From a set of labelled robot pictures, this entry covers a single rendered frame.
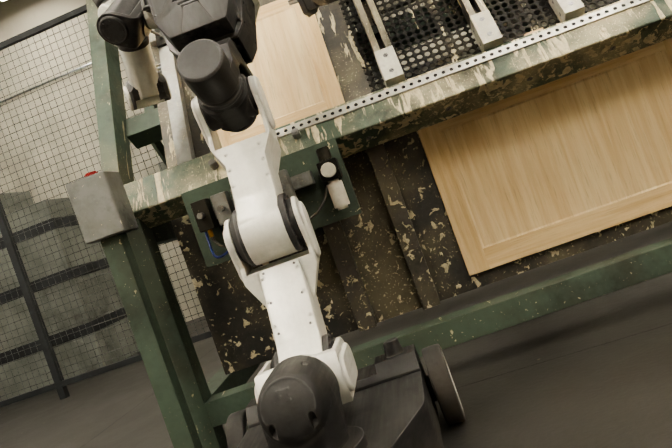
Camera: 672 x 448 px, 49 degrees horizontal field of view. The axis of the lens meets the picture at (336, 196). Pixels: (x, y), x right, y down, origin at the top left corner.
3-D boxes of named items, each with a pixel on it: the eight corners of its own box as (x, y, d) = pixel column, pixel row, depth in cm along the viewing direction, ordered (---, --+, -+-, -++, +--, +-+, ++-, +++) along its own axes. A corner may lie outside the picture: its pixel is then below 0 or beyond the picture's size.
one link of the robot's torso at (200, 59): (230, 69, 163) (214, 8, 171) (177, 89, 164) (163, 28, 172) (267, 125, 189) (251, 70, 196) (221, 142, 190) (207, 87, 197)
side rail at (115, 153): (120, 208, 240) (103, 191, 231) (97, -12, 300) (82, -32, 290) (137, 201, 240) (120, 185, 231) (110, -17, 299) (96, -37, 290)
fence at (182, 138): (182, 172, 233) (177, 166, 230) (150, -21, 285) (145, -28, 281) (197, 167, 233) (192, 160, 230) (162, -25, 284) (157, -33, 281)
